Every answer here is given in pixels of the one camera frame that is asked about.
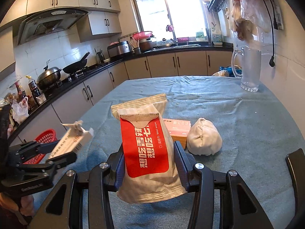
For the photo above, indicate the utensil holder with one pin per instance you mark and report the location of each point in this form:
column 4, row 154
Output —
column 135, row 44

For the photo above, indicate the upper wall cabinets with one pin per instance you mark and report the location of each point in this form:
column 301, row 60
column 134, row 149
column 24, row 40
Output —
column 59, row 4

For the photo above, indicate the range hood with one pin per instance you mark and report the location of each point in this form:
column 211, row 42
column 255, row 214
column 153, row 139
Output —
column 48, row 22

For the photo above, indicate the orange white carton box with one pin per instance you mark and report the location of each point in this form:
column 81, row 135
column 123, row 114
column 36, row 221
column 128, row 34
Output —
column 178, row 129

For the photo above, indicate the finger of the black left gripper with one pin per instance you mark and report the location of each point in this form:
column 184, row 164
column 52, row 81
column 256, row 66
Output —
column 38, row 175
column 31, row 149

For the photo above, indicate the lower kitchen cabinets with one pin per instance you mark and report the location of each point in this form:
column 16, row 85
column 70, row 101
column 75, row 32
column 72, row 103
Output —
column 73, row 100

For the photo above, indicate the hanging plastic bags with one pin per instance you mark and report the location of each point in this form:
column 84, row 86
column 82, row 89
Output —
column 245, row 15

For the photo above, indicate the steel rice cooker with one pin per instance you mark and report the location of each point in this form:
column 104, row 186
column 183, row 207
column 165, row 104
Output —
column 118, row 49

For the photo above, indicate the white plastic bag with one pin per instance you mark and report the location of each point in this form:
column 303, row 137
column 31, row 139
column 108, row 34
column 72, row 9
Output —
column 20, row 110

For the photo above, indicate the blue plastic bag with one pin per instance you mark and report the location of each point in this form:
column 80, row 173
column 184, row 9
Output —
column 227, row 71

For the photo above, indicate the black frying pan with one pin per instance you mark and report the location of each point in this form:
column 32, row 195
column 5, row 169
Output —
column 78, row 65

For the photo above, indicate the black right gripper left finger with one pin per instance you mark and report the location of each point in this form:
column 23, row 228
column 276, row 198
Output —
column 63, row 207

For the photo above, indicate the red white snack bag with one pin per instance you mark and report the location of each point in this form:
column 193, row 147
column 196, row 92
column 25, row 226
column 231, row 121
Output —
column 150, row 170

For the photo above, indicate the kettle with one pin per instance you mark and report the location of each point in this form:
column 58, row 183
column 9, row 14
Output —
column 100, row 57

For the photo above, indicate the grey-blue table cloth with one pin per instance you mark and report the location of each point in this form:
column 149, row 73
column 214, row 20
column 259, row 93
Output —
column 234, row 129

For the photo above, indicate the steel pot with lid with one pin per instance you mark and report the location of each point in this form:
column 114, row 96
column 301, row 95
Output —
column 50, row 76

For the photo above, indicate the red plastic basin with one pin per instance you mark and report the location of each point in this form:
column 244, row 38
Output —
column 142, row 35

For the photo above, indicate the left hand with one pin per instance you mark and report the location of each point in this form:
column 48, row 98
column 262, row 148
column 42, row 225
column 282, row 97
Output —
column 9, row 207

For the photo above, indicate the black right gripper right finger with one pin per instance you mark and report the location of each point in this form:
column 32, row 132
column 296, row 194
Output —
column 239, row 207

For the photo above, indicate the white tissue ball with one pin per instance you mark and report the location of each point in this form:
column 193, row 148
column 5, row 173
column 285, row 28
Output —
column 203, row 138

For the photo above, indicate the glass pitcher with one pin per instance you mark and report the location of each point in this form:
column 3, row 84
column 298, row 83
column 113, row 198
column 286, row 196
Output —
column 250, row 68

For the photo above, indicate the soy sauce bottle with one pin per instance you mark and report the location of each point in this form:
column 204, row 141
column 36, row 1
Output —
column 34, row 89

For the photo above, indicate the white medicine box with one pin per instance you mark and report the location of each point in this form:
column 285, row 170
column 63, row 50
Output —
column 74, row 139

